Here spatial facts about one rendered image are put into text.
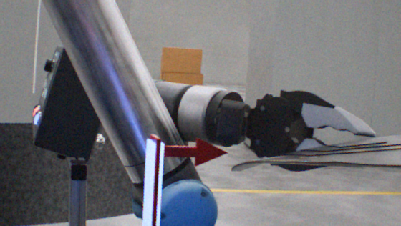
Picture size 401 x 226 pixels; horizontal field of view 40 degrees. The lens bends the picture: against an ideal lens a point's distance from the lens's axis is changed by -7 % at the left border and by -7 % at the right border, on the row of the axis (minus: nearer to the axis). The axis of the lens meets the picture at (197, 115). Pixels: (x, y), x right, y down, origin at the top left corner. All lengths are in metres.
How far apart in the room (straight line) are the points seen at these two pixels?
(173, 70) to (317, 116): 7.85
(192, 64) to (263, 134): 7.84
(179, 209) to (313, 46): 6.09
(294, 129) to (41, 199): 1.66
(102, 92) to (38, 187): 1.61
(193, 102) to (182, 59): 7.76
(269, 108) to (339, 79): 6.13
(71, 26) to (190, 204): 0.24
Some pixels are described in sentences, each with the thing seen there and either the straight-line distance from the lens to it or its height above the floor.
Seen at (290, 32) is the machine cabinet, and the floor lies 1.52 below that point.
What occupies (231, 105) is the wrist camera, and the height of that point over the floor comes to 1.21.
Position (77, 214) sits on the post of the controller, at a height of 0.96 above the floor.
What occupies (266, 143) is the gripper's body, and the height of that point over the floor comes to 1.16.
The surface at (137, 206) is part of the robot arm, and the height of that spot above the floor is 1.04.
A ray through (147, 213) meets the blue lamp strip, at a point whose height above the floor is 1.13.
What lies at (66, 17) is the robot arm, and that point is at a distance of 0.63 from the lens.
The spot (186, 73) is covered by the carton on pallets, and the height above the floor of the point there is 0.87.
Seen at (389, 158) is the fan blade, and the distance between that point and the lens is 0.51.
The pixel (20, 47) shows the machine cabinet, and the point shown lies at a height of 1.15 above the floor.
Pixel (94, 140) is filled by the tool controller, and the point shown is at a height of 1.09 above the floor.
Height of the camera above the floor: 1.27
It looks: 7 degrees down
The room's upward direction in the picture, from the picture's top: 4 degrees clockwise
